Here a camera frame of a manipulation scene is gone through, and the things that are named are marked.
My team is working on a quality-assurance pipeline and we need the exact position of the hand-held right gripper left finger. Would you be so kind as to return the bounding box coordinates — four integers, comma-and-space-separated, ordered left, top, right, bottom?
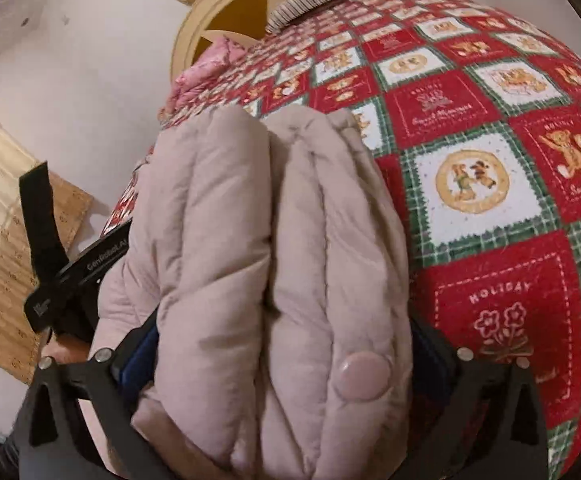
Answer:
18, 310, 162, 480

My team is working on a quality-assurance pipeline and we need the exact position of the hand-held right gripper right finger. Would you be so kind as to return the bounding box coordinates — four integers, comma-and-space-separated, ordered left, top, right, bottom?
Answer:
409, 319, 551, 480

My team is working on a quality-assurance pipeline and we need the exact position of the beige puffer jacket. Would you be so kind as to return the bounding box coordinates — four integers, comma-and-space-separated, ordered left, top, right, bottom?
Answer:
88, 105, 413, 480

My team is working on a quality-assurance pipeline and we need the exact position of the red printed checkered blanket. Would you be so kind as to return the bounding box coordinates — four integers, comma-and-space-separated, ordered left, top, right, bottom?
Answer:
100, 0, 581, 480

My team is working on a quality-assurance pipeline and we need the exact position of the pink quilted pillow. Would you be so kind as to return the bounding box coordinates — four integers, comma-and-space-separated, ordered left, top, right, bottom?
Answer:
158, 37, 261, 123

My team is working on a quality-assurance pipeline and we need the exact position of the cream round bed headboard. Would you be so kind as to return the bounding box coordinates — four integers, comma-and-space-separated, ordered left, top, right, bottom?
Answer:
170, 0, 396, 83

